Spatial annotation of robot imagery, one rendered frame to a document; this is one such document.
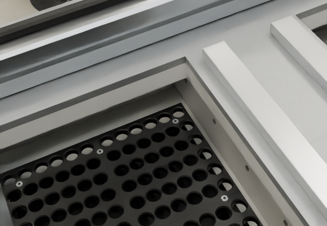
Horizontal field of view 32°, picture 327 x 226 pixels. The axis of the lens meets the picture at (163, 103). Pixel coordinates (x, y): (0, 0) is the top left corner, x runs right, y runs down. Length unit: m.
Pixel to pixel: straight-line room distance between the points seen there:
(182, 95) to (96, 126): 0.10
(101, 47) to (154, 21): 0.05
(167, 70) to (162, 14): 0.05
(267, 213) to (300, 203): 0.11
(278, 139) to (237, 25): 0.15
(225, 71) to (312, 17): 0.13
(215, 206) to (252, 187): 0.07
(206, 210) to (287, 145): 0.09
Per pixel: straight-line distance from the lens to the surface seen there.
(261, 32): 0.53
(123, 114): 0.61
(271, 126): 0.44
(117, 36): 0.51
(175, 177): 0.48
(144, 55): 0.51
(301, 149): 0.42
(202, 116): 0.58
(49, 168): 0.50
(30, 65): 0.49
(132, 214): 0.46
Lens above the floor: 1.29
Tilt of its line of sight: 47 degrees down
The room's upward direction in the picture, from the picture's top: 7 degrees counter-clockwise
